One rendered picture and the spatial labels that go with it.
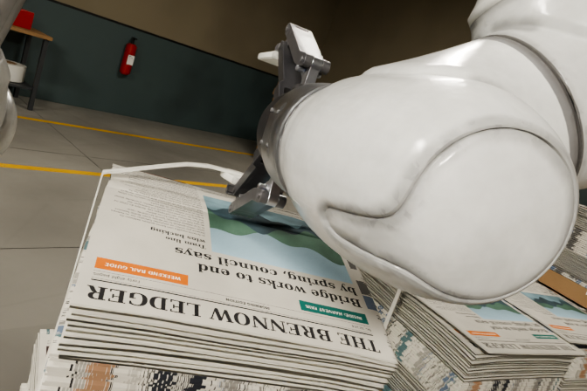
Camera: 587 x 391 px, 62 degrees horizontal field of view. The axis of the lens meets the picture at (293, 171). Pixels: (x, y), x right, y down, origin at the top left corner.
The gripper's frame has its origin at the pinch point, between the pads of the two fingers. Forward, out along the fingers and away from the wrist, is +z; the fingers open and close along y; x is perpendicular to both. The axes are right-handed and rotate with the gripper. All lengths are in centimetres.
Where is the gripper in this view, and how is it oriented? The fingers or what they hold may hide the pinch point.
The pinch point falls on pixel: (253, 116)
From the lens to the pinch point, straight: 57.1
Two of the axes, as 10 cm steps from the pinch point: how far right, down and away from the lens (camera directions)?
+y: -3.1, 9.4, 1.0
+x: 9.0, 2.6, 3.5
